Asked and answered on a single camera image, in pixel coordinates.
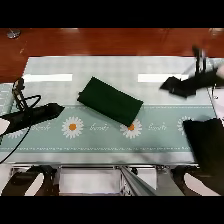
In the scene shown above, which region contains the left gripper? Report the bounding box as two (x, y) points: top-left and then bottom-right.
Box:
(31, 102), (66, 123)

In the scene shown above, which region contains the dark green shirt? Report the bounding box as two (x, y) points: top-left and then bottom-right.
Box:
(76, 76), (145, 128)

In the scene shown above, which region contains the black garment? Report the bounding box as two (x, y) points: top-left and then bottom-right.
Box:
(182, 117), (224, 197)

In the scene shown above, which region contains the black cable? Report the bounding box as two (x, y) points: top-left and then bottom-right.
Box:
(0, 123), (33, 165)

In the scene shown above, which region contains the silver frame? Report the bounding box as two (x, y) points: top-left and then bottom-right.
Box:
(0, 162), (224, 197)

